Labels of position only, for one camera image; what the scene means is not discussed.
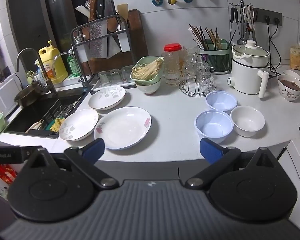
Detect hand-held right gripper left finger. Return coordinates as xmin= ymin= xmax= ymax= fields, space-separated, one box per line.
xmin=22 ymin=137 xmax=120 ymax=190

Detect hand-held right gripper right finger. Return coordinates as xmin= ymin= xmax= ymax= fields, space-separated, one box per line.
xmin=184 ymin=137 xmax=280 ymax=190

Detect pale blue plastic bowl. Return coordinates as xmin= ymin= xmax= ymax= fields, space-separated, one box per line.
xmin=195 ymin=110 xmax=234 ymax=144
xmin=205 ymin=91 xmax=238 ymax=112

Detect grey leaf print plate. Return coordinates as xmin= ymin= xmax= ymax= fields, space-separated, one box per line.
xmin=59 ymin=109 xmax=99 ymax=142
xmin=88 ymin=86 xmax=126 ymax=111

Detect pink flower white plate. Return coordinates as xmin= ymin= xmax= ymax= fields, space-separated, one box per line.
xmin=94 ymin=107 xmax=152 ymax=150

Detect plain white bowl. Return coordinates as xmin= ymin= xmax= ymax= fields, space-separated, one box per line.
xmin=230 ymin=105 xmax=266 ymax=138

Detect red printed bag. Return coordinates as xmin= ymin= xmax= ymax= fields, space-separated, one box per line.
xmin=0 ymin=165 xmax=17 ymax=188

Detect black kitchen sink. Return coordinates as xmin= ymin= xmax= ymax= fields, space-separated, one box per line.
xmin=4 ymin=90 xmax=89 ymax=139

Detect yellow dish cloth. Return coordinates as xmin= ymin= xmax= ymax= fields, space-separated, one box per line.
xmin=50 ymin=117 xmax=65 ymax=132

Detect sink drying rack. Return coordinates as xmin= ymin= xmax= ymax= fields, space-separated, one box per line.
xmin=27 ymin=97 xmax=83 ymax=133

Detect white countertop appliance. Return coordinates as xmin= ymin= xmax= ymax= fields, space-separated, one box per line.
xmin=0 ymin=73 xmax=22 ymax=117

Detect white drip tray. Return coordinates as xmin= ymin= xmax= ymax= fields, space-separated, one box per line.
xmin=91 ymin=80 xmax=137 ymax=92

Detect dark cooking pot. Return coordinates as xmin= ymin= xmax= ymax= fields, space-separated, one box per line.
xmin=14 ymin=81 xmax=47 ymax=107

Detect clear drinking glass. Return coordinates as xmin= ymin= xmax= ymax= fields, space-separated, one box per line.
xmin=110 ymin=69 xmax=122 ymax=85
xmin=121 ymin=66 xmax=134 ymax=83
xmin=98 ymin=71 xmax=111 ymax=87

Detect cut glass cup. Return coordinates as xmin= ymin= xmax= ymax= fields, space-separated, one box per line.
xmin=194 ymin=61 xmax=215 ymax=91
xmin=182 ymin=54 xmax=198 ymax=80

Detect chrome faucet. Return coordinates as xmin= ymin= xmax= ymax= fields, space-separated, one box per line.
xmin=52 ymin=52 xmax=89 ymax=90

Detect dark tall faucet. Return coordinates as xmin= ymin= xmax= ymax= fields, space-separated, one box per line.
xmin=16 ymin=48 xmax=58 ymax=95

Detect white ceramic bowl brown foot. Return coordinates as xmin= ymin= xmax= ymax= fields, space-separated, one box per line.
xmin=135 ymin=77 xmax=162 ymax=95

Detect white electric cooking pot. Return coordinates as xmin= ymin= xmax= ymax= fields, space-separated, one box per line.
xmin=227 ymin=40 xmax=270 ymax=98

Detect green dish soap bottle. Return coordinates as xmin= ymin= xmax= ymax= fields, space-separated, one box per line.
xmin=67 ymin=50 xmax=82 ymax=77

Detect green plastic basket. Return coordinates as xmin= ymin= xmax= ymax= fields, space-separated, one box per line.
xmin=130 ymin=56 xmax=164 ymax=84

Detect blue white bottle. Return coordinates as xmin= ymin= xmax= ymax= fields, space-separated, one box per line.
xmin=34 ymin=59 xmax=44 ymax=80

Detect yellow detergent jug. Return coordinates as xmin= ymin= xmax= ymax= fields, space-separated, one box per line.
xmin=38 ymin=40 xmax=68 ymax=84

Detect bundle of dried noodles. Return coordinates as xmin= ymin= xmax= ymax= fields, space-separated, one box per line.
xmin=132 ymin=57 xmax=164 ymax=80

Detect green chopstick holder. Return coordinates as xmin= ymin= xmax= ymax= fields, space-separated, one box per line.
xmin=199 ymin=39 xmax=231 ymax=73

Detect white utensil caddy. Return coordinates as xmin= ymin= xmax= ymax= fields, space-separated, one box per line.
xmin=74 ymin=36 xmax=88 ymax=63
xmin=117 ymin=29 xmax=129 ymax=53

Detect floral ceramic bowl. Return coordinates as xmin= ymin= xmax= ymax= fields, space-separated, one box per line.
xmin=277 ymin=74 xmax=300 ymax=102

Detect tall textured glass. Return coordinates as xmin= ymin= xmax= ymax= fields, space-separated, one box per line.
xmin=184 ymin=45 xmax=199 ymax=63

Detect smooth steel cleaver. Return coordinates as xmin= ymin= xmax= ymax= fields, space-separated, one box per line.
xmin=106 ymin=24 xmax=122 ymax=57

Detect clear jar with red lid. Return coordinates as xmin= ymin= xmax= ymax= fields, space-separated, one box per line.
xmin=161 ymin=44 xmax=183 ymax=63

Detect black dish rack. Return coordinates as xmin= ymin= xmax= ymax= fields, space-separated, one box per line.
xmin=70 ymin=14 xmax=138 ymax=92

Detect small white bowl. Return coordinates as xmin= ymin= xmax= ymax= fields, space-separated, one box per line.
xmin=282 ymin=69 xmax=300 ymax=81

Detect bunch of chopsticks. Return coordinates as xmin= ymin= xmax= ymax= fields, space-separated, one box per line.
xmin=189 ymin=24 xmax=237 ymax=51

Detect hammered steel cleaver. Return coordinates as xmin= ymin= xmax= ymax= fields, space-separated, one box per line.
xmin=89 ymin=21 xmax=108 ymax=58

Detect dark wooden cutting board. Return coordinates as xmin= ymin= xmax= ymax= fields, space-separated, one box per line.
xmin=85 ymin=9 xmax=149 ymax=74

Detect yellow paper packet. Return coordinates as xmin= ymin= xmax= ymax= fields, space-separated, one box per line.
xmin=289 ymin=45 xmax=300 ymax=70

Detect hanging utensil stand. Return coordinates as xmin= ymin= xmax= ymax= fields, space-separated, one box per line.
xmin=229 ymin=2 xmax=258 ymax=45

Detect wooden spatula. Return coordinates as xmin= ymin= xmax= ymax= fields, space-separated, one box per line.
xmin=117 ymin=4 xmax=129 ymax=22

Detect metal wire cup rack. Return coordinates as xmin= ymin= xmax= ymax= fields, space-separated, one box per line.
xmin=179 ymin=79 xmax=217 ymax=97

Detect white handled scissors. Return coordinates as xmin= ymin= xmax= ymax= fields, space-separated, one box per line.
xmin=242 ymin=5 xmax=255 ymax=30

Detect wooden handled knife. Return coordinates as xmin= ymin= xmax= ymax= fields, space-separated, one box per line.
xmin=89 ymin=0 xmax=98 ymax=22

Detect black handled knife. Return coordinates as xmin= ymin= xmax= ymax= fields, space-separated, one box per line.
xmin=96 ymin=0 xmax=107 ymax=19

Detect black wall power strip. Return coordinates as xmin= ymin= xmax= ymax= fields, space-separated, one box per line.
xmin=252 ymin=8 xmax=283 ymax=26

